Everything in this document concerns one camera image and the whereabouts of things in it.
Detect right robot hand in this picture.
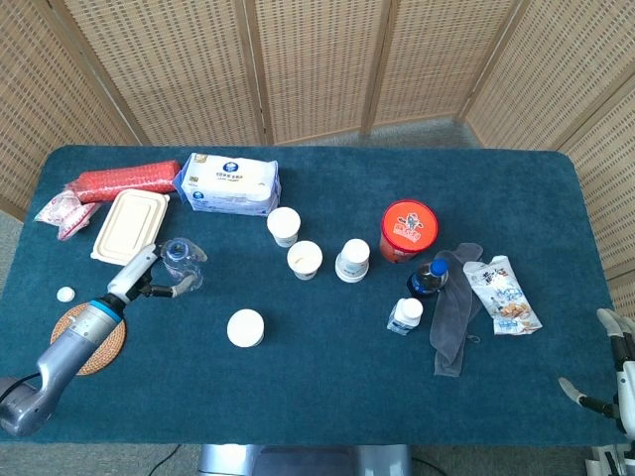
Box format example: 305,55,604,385
559,306,635,440

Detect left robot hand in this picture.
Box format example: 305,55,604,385
106,242,199,306

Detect clear plastic bottle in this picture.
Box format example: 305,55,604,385
159,237,208,295

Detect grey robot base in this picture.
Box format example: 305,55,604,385
197,443,413,476

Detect round bottle with blue cap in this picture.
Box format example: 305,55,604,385
406,257,450,299

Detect white capped milk bottle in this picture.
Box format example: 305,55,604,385
386,297,425,337

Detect beige lidded lunch box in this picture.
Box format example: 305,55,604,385
90,187,171,268

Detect red white plastic packet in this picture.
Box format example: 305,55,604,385
33,189,80,224
57,200,102,242

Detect woven round coaster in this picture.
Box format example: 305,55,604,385
50,302,127,377

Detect white black equipment piece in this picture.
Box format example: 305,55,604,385
583,443,635,476

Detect red bubble wrap roll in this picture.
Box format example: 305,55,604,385
66,159,183,204

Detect floral paper cup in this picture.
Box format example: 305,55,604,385
286,240,324,282
226,307,266,348
266,206,303,248

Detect white blue tissue pack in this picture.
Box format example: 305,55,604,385
173,152,283,218

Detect white snack bag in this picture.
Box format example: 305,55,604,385
462,254,544,336

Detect grey towel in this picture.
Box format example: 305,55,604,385
429,241,485,378

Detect teal table cloth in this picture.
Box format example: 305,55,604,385
0,144,629,446

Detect stack of upturned paper cups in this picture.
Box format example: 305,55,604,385
334,238,371,285

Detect orange instant noodle tub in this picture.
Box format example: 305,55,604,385
379,198,440,264

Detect rattan folding screen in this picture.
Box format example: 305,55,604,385
0,0,635,318

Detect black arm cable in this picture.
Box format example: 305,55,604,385
0,374,44,403

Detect black floor cable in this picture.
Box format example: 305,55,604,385
151,443,181,475
411,455,447,476

